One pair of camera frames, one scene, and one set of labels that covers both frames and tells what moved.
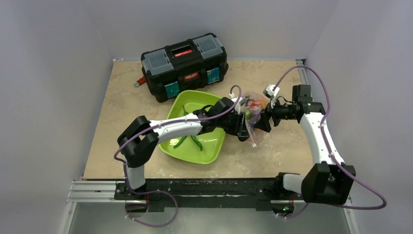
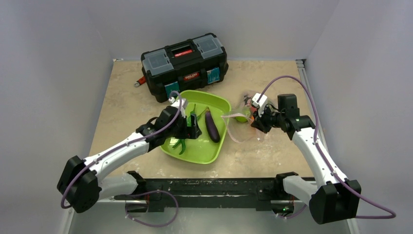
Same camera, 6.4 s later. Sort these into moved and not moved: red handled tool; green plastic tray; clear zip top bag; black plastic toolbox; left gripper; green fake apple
Moved: left gripper; clear zip top bag; green fake apple
Not moved: green plastic tray; black plastic toolbox; red handled tool
